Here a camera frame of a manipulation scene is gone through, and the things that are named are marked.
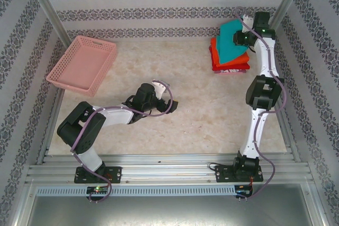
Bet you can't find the teal printed t-shirt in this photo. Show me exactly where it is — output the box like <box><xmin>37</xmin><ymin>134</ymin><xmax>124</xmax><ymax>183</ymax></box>
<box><xmin>216</xmin><ymin>19</ymin><xmax>251</xmax><ymax>65</ymax></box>

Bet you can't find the folded orange t-shirt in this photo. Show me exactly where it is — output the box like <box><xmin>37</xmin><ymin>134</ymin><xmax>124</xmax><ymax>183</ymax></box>
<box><xmin>210</xmin><ymin>37</ymin><xmax>251</xmax><ymax>68</ymax></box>

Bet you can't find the folded red t-shirt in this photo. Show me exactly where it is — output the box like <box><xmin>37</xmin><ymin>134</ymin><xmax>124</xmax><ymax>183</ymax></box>
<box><xmin>211</xmin><ymin>51</ymin><xmax>251</xmax><ymax>71</ymax></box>

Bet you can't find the folded pink printed t-shirt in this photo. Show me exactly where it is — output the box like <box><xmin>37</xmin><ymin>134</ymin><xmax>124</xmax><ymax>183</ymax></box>
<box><xmin>213</xmin><ymin>67</ymin><xmax>249</xmax><ymax>75</ymax></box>

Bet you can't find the pink perforated plastic basket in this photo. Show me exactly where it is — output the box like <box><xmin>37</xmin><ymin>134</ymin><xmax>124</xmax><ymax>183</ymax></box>
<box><xmin>46</xmin><ymin>35</ymin><xmax>118</xmax><ymax>97</ymax></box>

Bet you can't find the sheet metal panel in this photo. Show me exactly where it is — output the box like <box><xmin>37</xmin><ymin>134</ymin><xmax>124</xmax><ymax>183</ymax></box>
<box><xmin>15</xmin><ymin>183</ymin><xmax>326</xmax><ymax>226</ymax></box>

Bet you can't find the small controller board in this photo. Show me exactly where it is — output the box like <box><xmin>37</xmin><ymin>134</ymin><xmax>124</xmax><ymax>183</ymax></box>
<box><xmin>235</xmin><ymin>185</ymin><xmax>254</xmax><ymax>195</ymax></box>
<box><xmin>86</xmin><ymin>186</ymin><xmax>109</xmax><ymax>194</ymax></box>

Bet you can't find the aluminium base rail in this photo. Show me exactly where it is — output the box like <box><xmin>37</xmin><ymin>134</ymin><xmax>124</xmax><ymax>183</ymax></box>
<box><xmin>25</xmin><ymin>153</ymin><xmax>310</xmax><ymax>184</ymax></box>

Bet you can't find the slotted grey cable duct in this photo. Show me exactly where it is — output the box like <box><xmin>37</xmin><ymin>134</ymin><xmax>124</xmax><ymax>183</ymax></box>
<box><xmin>35</xmin><ymin>185</ymin><xmax>236</xmax><ymax>197</ymax></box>

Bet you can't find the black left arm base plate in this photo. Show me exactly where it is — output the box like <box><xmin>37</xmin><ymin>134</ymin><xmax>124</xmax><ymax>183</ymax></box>
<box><xmin>74</xmin><ymin>166</ymin><xmax>123</xmax><ymax>184</ymax></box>

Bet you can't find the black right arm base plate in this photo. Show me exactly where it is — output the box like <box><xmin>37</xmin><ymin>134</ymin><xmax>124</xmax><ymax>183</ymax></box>
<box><xmin>215</xmin><ymin>164</ymin><xmax>264</xmax><ymax>184</ymax></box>

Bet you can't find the aluminium side rail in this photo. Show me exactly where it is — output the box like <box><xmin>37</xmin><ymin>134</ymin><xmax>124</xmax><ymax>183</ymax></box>
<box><xmin>35</xmin><ymin>44</ymin><xmax>67</xmax><ymax>166</ymax></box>
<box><xmin>258</xmin><ymin>40</ymin><xmax>302</xmax><ymax>163</ymax></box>

